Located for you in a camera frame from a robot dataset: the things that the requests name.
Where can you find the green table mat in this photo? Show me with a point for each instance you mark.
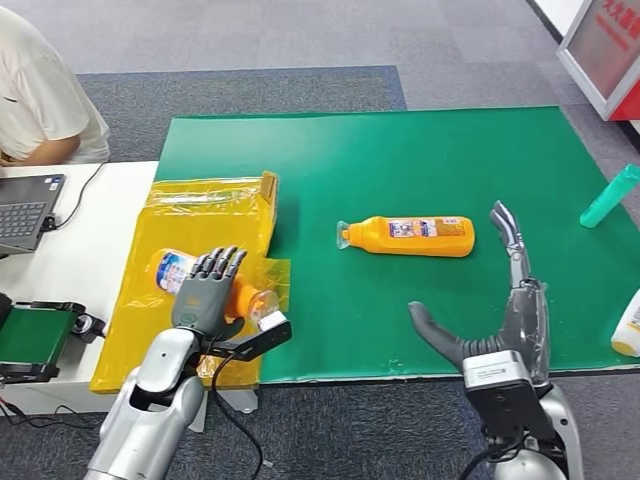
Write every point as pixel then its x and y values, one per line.
pixel 400 166

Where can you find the black conveyor motor knob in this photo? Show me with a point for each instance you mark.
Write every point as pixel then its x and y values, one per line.
pixel 86 326

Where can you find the yellow plastic wrapped box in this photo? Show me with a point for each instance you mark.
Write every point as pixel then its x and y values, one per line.
pixel 200 218

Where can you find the dark grey laptop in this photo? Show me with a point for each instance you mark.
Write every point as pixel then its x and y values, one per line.
pixel 25 212

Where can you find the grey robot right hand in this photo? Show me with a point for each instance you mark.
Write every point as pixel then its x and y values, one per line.
pixel 530 324

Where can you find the red white display stand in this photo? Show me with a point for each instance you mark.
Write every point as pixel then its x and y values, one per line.
pixel 600 53

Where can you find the small green belt conveyor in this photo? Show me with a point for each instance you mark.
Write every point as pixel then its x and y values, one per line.
pixel 30 334

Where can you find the white table foot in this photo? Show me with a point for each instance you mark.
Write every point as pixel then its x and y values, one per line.
pixel 200 417
pixel 240 401

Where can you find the person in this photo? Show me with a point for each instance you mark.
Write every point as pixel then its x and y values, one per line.
pixel 40 99

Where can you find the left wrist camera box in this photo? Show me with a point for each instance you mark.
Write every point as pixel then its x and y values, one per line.
pixel 260 338

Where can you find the white bottle with yellow base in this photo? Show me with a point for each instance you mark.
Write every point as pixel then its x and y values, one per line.
pixel 629 334

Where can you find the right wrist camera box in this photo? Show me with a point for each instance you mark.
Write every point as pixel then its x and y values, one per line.
pixel 505 397

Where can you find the teal green plastic bottle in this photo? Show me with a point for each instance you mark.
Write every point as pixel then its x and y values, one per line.
pixel 607 199

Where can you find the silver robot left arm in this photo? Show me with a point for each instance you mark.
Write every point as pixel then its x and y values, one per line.
pixel 150 411

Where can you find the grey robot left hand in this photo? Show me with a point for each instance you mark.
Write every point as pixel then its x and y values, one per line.
pixel 205 301

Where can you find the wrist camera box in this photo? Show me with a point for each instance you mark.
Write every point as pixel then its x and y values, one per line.
pixel 505 397
pixel 260 338

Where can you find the orange bottle with clear cap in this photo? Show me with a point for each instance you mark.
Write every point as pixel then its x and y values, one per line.
pixel 415 242
pixel 172 272

